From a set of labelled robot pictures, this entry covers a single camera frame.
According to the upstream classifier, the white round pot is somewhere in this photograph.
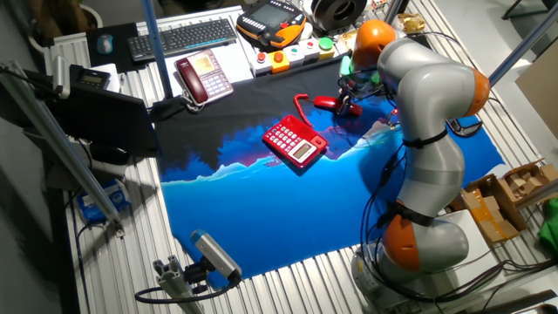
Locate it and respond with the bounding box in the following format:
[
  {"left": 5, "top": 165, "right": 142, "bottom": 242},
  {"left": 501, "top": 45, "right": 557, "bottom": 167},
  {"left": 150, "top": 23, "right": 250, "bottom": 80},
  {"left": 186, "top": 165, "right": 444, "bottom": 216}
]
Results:
[{"left": 28, "top": 3, "right": 105, "bottom": 53}]

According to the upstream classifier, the orange box orange button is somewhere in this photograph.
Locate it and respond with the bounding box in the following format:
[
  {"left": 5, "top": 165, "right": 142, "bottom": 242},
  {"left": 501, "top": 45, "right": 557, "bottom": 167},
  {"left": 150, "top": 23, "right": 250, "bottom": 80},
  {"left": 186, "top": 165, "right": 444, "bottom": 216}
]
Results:
[{"left": 268, "top": 50, "right": 291, "bottom": 74}]

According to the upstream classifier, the open cardboard box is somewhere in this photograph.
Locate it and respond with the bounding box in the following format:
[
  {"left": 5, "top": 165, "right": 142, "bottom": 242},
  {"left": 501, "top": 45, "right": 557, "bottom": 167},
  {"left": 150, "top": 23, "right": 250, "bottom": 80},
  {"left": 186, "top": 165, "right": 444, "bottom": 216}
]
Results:
[
  {"left": 500, "top": 159, "right": 558, "bottom": 204},
  {"left": 460, "top": 173, "right": 529, "bottom": 245}
]

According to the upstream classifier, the green cloth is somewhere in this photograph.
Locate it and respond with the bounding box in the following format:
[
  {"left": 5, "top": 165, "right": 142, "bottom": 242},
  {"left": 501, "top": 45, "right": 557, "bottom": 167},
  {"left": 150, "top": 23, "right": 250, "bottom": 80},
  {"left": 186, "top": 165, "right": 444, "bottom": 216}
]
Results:
[{"left": 536, "top": 198, "right": 558, "bottom": 258}]

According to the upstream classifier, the brown cardboard sheet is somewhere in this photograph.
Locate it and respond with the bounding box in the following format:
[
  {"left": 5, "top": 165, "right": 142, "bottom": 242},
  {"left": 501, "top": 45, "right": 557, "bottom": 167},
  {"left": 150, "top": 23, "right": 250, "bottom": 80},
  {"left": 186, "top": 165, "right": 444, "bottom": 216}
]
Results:
[{"left": 514, "top": 50, "right": 558, "bottom": 140}]

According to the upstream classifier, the grey diagonal frame bar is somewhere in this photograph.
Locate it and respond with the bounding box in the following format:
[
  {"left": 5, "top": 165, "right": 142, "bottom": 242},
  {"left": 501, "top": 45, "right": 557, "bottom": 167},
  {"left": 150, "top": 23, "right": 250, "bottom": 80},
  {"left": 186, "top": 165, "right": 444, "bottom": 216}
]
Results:
[{"left": 487, "top": 2, "right": 558, "bottom": 88}]

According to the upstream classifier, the black mouse pad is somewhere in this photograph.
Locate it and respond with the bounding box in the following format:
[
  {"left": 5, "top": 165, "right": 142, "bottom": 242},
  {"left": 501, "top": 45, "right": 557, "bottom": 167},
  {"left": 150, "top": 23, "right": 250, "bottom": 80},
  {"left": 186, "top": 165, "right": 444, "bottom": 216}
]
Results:
[{"left": 85, "top": 22, "right": 140, "bottom": 74}]

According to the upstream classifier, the black computer keyboard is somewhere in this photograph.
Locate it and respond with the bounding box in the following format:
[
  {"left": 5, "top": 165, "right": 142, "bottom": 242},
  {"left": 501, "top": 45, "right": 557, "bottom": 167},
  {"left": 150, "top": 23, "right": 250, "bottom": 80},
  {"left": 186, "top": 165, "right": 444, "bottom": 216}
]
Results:
[{"left": 126, "top": 17, "right": 239, "bottom": 63}]

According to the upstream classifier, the long aluminium frame bar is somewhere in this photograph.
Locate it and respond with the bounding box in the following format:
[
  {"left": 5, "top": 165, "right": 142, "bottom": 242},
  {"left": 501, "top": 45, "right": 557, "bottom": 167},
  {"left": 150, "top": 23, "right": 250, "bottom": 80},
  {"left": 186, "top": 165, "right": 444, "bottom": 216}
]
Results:
[{"left": 0, "top": 60, "right": 126, "bottom": 239}]

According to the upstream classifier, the silver metal post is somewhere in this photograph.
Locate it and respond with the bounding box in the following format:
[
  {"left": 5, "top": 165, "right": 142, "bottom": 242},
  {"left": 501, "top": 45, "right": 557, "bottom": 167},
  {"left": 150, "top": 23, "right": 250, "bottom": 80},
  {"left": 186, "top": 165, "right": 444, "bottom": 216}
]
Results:
[{"left": 383, "top": 0, "right": 405, "bottom": 23}]

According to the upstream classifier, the black camera cable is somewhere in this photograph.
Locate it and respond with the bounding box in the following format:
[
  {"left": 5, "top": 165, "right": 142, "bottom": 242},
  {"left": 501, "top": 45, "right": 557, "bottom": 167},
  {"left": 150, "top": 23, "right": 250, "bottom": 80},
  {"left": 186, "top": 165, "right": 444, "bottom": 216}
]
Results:
[{"left": 133, "top": 272, "right": 241, "bottom": 305}]

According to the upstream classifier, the black laptop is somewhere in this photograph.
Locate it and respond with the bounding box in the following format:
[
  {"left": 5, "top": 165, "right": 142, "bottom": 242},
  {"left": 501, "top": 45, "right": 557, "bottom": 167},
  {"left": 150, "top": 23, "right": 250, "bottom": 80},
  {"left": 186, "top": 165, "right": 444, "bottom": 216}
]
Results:
[{"left": 45, "top": 85, "right": 160, "bottom": 159}]

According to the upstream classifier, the silver depth camera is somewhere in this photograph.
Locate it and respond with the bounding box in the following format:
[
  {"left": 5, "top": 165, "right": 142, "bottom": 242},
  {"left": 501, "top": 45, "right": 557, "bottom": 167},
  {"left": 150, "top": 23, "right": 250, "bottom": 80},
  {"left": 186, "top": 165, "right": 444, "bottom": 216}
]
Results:
[{"left": 51, "top": 55, "right": 71, "bottom": 99}]

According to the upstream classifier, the silver camera blue end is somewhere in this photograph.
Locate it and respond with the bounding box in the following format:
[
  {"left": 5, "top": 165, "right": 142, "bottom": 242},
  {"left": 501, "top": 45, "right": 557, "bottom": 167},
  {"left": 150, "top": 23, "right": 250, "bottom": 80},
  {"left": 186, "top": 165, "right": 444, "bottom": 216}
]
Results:
[{"left": 189, "top": 229, "right": 243, "bottom": 283}]

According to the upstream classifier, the black orange teach pendant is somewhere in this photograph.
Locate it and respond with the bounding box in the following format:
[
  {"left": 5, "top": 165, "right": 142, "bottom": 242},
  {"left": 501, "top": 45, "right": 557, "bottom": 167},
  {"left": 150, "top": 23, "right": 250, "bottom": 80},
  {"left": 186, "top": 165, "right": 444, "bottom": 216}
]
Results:
[{"left": 235, "top": 0, "right": 308, "bottom": 49}]

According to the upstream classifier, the black device with display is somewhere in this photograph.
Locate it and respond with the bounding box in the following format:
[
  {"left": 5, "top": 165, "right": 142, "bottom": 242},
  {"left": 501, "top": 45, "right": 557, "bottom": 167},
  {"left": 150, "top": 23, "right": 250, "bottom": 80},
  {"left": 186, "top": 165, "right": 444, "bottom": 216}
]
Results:
[{"left": 69, "top": 64, "right": 112, "bottom": 91}]

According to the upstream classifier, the red telephone base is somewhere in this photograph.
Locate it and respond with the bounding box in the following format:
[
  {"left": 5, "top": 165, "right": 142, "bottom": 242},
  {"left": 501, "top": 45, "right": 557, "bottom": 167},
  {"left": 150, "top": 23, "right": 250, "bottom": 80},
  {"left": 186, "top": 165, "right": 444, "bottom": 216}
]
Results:
[{"left": 262, "top": 113, "right": 330, "bottom": 170}]

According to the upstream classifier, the cream cardboard packet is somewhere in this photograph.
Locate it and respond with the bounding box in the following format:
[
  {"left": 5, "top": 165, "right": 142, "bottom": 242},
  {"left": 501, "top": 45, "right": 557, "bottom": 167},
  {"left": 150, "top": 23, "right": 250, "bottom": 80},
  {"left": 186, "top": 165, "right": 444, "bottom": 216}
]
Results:
[{"left": 338, "top": 29, "right": 359, "bottom": 51}]

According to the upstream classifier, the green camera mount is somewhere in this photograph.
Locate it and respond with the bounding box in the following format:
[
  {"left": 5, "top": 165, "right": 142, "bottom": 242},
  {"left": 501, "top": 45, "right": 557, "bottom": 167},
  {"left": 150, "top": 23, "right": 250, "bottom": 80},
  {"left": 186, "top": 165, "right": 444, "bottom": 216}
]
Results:
[{"left": 338, "top": 54, "right": 381, "bottom": 86}]

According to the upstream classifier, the black filament spool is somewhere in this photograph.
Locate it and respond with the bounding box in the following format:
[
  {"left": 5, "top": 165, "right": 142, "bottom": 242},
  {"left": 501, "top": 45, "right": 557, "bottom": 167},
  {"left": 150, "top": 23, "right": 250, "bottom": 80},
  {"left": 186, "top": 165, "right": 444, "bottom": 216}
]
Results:
[{"left": 310, "top": 0, "right": 369, "bottom": 32}]

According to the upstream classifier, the short aluminium profile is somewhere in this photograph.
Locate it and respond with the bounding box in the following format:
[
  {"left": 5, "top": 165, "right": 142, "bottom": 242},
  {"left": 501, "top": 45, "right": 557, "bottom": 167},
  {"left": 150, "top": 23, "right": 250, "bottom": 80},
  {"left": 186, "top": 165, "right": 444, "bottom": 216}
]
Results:
[{"left": 152, "top": 255, "right": 206, "bottom": 314}]

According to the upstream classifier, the black C-clamp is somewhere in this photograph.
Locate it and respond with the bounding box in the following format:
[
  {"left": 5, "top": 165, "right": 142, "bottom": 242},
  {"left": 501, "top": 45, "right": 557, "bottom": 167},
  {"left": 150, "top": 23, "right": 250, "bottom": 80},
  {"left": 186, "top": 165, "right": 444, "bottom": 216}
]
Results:
[{"left": 445, "top": 118, "right": 484, "bottom": 139}]

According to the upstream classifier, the grey computer mouse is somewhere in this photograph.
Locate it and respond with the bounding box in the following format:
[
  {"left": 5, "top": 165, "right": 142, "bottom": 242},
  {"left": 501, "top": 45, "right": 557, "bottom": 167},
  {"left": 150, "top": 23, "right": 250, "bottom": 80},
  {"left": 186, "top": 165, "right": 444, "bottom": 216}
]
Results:
[{"left": 96, "top": 33, "right": 114, "bottom": 56}]

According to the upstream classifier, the gold snack bag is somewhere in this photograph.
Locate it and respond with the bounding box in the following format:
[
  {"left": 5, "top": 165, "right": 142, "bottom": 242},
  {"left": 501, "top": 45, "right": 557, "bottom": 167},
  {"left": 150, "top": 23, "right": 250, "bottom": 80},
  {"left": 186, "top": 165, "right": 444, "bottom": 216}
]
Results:
[{"left": 395, "top": 12, "right": 427, "bottom": 35}]

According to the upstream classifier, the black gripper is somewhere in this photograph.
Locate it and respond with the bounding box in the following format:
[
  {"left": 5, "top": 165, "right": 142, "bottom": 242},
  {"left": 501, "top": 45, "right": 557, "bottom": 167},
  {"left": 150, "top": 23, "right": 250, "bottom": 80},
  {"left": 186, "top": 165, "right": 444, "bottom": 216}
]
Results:
[{"left": 338, "top": 82, "right": 371, "bottom": 116}]

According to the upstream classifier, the blue black landscape cloth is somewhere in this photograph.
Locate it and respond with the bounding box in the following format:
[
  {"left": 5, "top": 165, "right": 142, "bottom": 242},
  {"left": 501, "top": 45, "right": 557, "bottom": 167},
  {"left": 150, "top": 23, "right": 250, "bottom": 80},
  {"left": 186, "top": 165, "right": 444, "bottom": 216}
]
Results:
[{"left": 150, "top": 54, "right": 507, "bottom": 290}]

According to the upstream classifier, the black camera bracket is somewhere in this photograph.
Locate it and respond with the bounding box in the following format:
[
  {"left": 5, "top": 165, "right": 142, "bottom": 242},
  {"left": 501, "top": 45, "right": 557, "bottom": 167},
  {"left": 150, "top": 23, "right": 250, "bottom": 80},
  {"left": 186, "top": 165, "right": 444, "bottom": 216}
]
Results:
[{"left": 182, "top": 256, "right": 214, "bottom": 294}]

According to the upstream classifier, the red coiled telephone cord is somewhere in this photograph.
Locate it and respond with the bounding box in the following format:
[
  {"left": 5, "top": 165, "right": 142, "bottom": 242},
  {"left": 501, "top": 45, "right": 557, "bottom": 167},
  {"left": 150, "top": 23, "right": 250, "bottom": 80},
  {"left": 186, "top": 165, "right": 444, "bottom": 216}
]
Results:
[{"left": 292, "top": 92, "right": 317, "bottom": 128}]

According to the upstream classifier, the white box red button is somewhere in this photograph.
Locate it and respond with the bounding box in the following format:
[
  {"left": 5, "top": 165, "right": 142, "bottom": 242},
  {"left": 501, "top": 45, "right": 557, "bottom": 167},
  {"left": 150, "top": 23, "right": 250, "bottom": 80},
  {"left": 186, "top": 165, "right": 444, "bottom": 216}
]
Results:
[
  {"left": 298, "top": 38, "right": 322, "bottom": 62},
  {"left": 251, "top": 51, "right": 274, "bottom": 78}
]

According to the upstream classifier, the red telephone handset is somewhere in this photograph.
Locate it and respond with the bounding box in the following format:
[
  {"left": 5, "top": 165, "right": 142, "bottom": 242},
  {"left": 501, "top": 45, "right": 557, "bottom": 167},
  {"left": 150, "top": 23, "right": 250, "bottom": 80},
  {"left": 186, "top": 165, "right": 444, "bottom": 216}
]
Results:
[{"left": 313, "top": 94, "right": 364, "bottom": 118}]

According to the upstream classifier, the white box green button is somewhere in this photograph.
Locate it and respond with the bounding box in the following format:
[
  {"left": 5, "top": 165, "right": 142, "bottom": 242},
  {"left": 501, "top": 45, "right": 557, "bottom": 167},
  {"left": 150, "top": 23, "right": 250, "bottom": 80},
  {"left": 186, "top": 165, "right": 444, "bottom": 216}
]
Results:
[{"left": 282, "top": 44, "right": 305, "bottom": 69}]

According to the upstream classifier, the yellow box green button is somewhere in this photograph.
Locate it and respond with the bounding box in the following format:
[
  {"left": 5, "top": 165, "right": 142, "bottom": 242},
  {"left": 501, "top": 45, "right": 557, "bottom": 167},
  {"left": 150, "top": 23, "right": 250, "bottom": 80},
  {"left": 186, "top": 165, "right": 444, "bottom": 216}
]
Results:
[{"left": 316, "top": 37, "right": 337, "bottom": 61}]

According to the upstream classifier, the blue white plastic packet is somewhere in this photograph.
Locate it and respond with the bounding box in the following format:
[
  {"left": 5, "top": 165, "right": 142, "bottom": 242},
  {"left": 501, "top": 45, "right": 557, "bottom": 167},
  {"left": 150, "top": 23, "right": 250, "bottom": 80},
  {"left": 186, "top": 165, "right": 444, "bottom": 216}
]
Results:
[{"left": 77, "top": 178, "right": 132, "bottom": 226}]

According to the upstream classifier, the blue metal pole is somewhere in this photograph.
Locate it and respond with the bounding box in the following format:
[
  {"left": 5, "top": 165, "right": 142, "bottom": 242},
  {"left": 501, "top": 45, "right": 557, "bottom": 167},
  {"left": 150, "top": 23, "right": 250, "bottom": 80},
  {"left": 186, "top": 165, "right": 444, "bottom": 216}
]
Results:
[{"left": 139, "top": 0, "right": 174, "bottom": 100}]

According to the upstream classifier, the maroon desk telephone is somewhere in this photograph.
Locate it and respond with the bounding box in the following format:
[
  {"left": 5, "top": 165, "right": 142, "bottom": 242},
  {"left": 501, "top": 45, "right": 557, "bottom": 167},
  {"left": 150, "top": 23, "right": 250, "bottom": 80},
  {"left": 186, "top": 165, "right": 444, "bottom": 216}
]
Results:
[{"left": 174, "top": 48, "right": 235, "bottom": 107}]

